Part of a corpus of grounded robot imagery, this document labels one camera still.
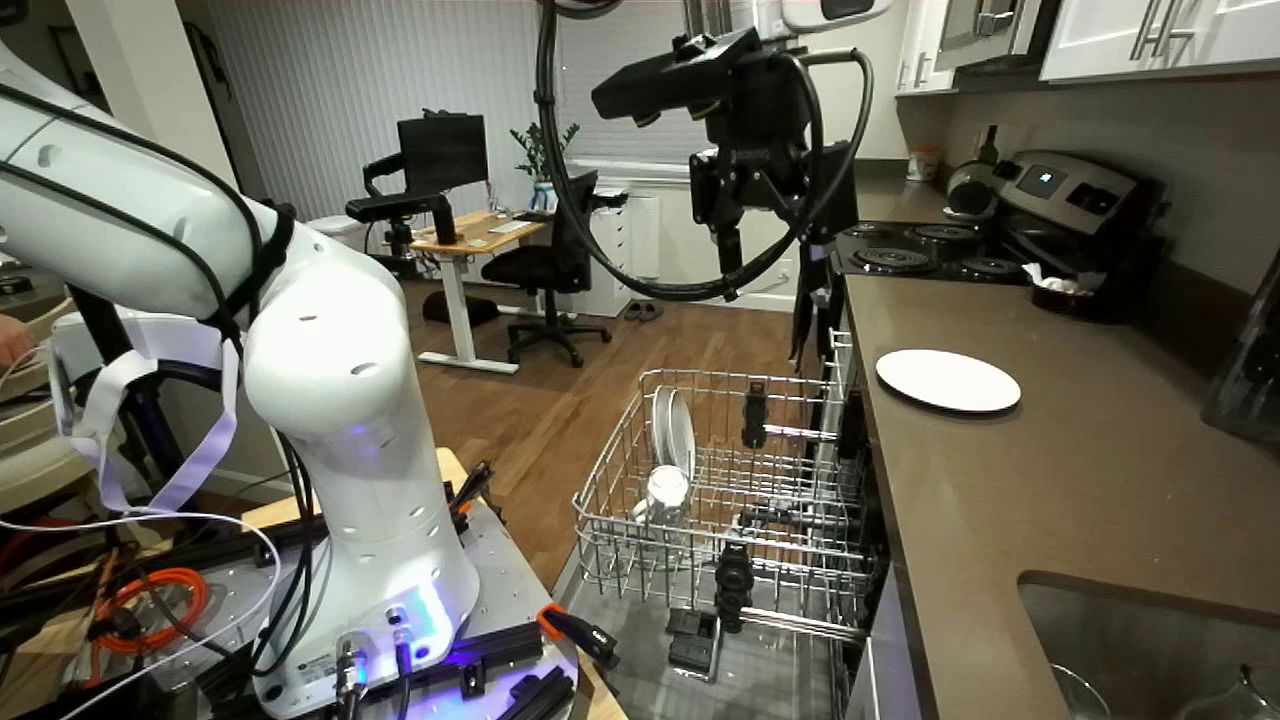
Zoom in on black computer monitor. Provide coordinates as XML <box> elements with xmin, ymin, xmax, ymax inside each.
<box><xmin>343</xmin><ymin>110</ymin><xmax>486</xmax><ymax>245</ymax></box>

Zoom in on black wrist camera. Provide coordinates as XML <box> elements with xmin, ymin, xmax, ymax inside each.
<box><xmin>593</xmin><ymin>33</ymin><xmax>761</xmax><ymax>124</ymax></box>

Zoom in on black orange clamp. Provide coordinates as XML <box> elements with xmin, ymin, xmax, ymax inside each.
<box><xmin>536</xmin><ymin>605</ymin><xmax>614</xmax><ymax>668</ymax></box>

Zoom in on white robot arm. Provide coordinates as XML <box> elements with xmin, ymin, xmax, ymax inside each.
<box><xmin>0</xmin><ymin>59</ymin><xmax>484</xmax><ymax>720</ymax></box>

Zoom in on orange cable coil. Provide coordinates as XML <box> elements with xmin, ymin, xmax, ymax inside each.
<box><xmin>84</xmin><ymin>565</ymin><xmax>214</xmax><ymax>659</ymax></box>

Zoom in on steel kitchen sink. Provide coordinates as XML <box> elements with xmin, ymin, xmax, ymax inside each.
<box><xmin>1021</xmin><ymin>574</ymin><xmax>1280</xmax><ymax>720</ymax></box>

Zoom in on white round plate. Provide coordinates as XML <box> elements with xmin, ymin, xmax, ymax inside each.
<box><xmin>874</xmin><ymin>346</ymin><xmax>1021</xmax><ymax>416</ymax></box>

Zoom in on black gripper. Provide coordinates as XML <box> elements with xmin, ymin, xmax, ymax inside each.
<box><xmin>686</xmin><ymin>49</ymin><xmax>855</xmax><ymax>301</ymax></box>

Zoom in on wire dishwasher rack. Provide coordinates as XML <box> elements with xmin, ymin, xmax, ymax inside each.
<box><xmin>573</xmin><ymin>366</ymin><xmax>880</xmax><ymax>638</ymax></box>

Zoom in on white cup in rack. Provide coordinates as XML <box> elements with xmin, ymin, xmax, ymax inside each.
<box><xmin>632</xmin><ymin>465</ymin><xmax>686</xmax><ymax>521</ymax></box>

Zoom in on black office chair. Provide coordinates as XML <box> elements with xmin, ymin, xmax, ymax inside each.
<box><xmin>479</xmin><ymin>173</ymin><xmax>611</xmax><ymax>366</ymax></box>

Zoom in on wooden desk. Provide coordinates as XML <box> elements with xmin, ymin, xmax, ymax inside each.
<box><xmin>411</xmin><ymin>213</ymin><xmax>538</xmax><ymax>376</ymax></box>

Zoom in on white upper cabinets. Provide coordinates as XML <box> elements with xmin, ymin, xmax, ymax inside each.
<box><xmin>895</xmin><ymin>0</ymin><xmax>1280</xmax><ymax>97</ymax></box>

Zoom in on black kettle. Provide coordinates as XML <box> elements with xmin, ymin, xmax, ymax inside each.
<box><xmin>945</xmin><ymin>129</ymin><xmax>1004</xmax><ymax>220</ymax></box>

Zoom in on black stove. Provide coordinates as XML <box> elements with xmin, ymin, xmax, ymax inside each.
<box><xmin>831</xmin><ymin>148</ymin><xmax>1163</xmax><ymax>321</ymax></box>

